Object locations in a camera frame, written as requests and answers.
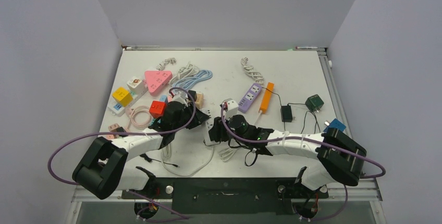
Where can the beige cube socket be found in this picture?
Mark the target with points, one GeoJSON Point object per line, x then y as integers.
{"type": "Point", "coordinates": [199, 100]}

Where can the white USB power strip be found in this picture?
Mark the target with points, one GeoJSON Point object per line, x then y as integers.
{"type": "Point", "coordinates": [207, 127]}

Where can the green cube socket adapter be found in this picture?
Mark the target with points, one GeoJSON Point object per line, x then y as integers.
{"type": "Point", "coordinates": [314, 103]}

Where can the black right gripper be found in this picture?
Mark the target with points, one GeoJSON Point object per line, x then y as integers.
{"type": "Point", "coordinates": [218, 131]}

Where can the pink triangular power strip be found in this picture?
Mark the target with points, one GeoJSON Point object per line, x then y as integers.
{"type": "Point", "coordinates": [156, 80]}

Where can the white flat power strip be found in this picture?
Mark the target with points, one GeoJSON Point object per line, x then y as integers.
{"type": "Point", "coordinates": [116, 109]}

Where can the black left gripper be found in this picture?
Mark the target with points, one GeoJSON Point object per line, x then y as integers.
{"type": "Point", "coordinates": [198, 117]}

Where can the red cube socket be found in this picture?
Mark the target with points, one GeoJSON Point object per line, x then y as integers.
{"type": "Point", "coordinates": [157, 109]}

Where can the pink round socket base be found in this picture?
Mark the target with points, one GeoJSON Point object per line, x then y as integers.
{"type": "Point", "coordinates": [114, 129]}

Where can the purple USB power strip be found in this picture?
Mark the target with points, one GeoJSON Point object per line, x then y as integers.
{"type": "Point", "coordinates": [249, 97]}

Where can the orange power strip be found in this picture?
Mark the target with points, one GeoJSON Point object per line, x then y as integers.
{"type": "Point", "coordinates": [267, 97]}

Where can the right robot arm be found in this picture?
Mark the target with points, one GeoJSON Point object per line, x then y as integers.
{"type": "Point", "coordinates": [340, 158]}

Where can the white picture cube socket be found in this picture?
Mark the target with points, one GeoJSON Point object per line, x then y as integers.
{"type": "Point", "coordinates": [136, 85]}

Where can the black power adapter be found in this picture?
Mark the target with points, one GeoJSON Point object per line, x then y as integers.
{"type": "Point", "coordinates": [287, 115]}

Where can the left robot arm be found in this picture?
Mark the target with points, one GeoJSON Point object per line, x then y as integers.
{"type": "Point", "coordinates": [103, 169]}

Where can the yellow cube socket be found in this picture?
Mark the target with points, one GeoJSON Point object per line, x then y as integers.
{"type": "Point", "coordinates": [122, 96]}

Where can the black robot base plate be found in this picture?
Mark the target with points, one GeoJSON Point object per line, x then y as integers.
{"type": "Point", "coordinates": [228, 196]}

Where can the blue cube socket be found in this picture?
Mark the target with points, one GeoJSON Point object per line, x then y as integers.
{"type": "Point", "coordinates": [334, 124]}

